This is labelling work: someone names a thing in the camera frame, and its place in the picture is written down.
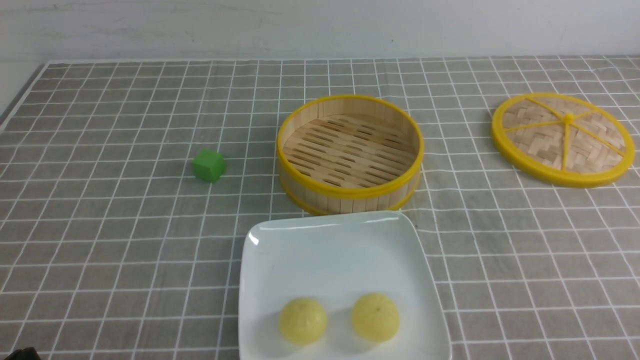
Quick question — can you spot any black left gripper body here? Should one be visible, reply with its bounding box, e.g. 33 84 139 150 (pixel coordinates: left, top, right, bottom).
4 347 41 360

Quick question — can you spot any yellow steamed bun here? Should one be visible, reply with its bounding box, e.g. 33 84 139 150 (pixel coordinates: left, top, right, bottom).
350 292 400 343
278 297 328 346

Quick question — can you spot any white square plate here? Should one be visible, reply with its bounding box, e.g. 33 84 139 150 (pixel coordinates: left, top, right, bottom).
238 210 453 360

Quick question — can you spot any green cube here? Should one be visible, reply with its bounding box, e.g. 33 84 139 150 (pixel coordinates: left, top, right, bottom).
191 149 227 183

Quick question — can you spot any bamboo steamer basket yellow rim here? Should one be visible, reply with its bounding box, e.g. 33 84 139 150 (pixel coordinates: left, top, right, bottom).
276 95 425 215

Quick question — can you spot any woven bamboo steamer lid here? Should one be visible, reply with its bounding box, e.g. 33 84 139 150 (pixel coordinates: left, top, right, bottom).
491 93 636 188

